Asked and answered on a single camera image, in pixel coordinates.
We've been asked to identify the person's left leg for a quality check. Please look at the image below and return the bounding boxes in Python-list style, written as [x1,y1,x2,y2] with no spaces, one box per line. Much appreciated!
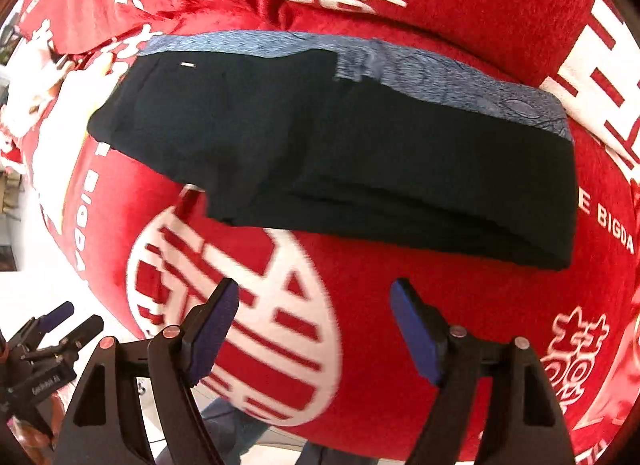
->
[155,395,281,465]

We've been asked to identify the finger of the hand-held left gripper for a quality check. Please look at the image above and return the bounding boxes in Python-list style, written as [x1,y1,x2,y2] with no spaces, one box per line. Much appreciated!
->
[10,301,76,361]
[20,314,105,365]

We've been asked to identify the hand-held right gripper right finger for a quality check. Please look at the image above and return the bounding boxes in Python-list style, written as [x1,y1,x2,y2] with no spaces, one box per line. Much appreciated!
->
[390,278,573,465]

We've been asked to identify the person's right leg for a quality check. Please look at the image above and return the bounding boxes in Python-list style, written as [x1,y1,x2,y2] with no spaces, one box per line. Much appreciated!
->
[295,437,381,465]

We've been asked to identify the red printed blanket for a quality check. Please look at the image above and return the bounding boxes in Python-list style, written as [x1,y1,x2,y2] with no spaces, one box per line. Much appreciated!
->
[10,0,640,463]

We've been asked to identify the person's left hand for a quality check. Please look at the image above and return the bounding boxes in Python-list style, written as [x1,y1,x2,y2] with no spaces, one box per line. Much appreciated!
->
[10,419,56,452]

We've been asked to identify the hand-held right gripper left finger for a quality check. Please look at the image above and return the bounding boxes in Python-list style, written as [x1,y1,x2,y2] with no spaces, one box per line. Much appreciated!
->
[52,277,241,465]

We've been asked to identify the person's leg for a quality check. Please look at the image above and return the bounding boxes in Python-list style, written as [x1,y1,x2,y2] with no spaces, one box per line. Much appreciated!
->
[295,437,381,465]
[155,395,281,465]

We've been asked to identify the white brown patterned cloth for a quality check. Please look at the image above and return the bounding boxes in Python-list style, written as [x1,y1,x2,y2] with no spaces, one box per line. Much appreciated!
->
[0,20,76,146]

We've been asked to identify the black pants with blue trim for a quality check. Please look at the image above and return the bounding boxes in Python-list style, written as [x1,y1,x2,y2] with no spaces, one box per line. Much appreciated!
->
[86,31,580,272]

